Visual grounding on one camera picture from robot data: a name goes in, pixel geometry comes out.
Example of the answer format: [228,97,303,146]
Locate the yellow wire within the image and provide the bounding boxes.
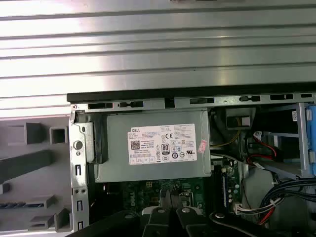
[211,116,240,151]

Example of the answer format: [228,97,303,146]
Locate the black cable bundle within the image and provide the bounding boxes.
[256,177,316,223]

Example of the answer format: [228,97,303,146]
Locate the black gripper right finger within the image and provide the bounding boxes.
[172,189,303,237]

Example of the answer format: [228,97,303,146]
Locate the grey power supply with label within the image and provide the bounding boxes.
[95,110,212,183]

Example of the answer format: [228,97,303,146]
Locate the grey metal drive cage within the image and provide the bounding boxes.
[295,102,316,178]

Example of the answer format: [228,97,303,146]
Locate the grey parts rack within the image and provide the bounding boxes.
[0,116,74,234]

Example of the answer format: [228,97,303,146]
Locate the black PC case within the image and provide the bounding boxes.
[66,91,316,237]

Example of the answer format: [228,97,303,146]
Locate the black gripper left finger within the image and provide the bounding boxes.
[71,189,174,237]

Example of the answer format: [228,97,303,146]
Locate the blue plastic drive carrier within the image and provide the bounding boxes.
[305,103,316,176]

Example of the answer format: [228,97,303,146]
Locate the green motherboard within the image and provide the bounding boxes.
[98,158,244,223]

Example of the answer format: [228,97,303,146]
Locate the RAM stick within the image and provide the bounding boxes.
[221,170,230,214]

